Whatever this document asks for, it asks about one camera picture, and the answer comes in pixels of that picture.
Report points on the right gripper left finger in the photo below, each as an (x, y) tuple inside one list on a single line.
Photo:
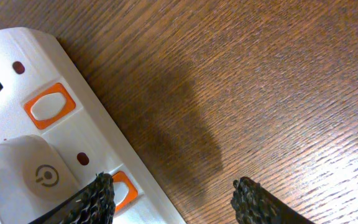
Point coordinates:
[(92, 204)]

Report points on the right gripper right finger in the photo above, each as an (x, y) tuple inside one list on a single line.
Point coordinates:
[(255, 205)]

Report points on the white USB charger plug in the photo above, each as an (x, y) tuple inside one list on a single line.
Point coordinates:
[(33, 179)]

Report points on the white power strip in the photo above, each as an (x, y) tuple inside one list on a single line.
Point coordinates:
[(43, 94)]

